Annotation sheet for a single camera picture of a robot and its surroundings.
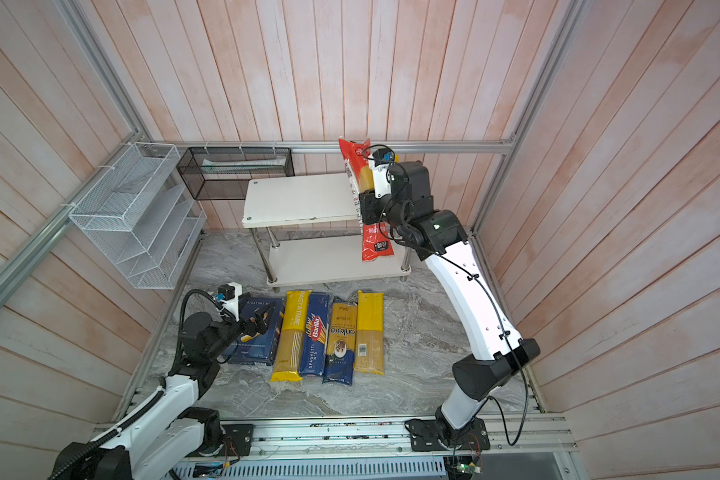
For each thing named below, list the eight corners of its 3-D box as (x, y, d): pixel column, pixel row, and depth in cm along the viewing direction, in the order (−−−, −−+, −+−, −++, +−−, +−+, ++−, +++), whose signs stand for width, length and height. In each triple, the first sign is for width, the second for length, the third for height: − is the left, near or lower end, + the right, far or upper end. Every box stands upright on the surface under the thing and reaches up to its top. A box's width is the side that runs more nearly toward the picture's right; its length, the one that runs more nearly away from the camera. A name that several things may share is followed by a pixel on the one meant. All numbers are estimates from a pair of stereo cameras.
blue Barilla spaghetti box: (300, 375, 85) (299, 371, 82) (309, 297, 102) (308, 292, 99) (326, 375, 85) (325, 371, 82) (331, 297, 102) (330, 292, 99)
